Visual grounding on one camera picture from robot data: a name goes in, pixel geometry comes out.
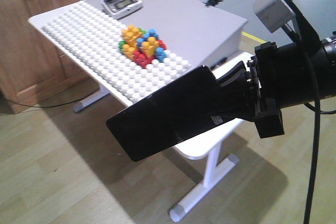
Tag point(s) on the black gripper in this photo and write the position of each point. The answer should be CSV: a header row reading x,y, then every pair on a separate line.
x,y
284,82

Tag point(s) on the black smartphone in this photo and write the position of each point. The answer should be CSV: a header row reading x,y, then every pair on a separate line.
x,y
168,116

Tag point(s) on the colourful toy block pile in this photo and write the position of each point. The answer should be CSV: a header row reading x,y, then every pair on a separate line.
x,y
142,47

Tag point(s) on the white side table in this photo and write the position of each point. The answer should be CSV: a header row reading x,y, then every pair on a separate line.
x,y
202,35

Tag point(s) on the silver remote controller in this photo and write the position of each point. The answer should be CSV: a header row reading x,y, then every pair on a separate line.
x,y
119,9

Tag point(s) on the white studded baseplate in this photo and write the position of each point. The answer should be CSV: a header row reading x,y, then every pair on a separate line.
x,y
97,40

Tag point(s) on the wooden wardrobe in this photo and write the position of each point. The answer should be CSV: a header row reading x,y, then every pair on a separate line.
x,y
32,69

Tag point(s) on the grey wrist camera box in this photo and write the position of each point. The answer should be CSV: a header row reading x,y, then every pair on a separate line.
x,y
274,14

